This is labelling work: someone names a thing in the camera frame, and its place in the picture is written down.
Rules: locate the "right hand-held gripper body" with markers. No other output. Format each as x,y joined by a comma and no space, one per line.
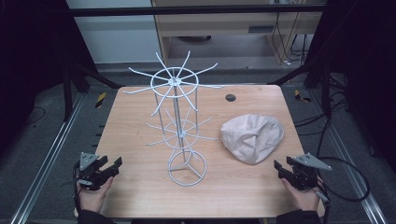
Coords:
306,174

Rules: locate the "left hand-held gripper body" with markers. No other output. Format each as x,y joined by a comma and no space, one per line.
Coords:
88,161

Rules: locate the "black metal stand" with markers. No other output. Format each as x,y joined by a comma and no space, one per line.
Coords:
325,90
67,93

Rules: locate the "black horizontal frame bar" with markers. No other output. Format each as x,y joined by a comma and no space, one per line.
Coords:
186,10

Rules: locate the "white cabinet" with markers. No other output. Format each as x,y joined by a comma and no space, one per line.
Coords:
118,37

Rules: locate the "beige cap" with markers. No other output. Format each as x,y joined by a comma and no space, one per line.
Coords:
252,138

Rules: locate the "person's right hand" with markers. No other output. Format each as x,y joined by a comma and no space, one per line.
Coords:
303,199

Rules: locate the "person's left hand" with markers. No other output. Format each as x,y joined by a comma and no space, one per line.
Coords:
93,199

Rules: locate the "aluminium floor rail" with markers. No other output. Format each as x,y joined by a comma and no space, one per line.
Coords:
46,158
351,168

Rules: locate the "dark curtain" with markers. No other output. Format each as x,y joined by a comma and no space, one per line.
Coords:
31,62
367,62

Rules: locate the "light wooden office desk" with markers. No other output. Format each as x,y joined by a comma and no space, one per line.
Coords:
218,23

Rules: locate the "yellow black striped marker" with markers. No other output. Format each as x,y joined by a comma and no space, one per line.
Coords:
300,96
101,99

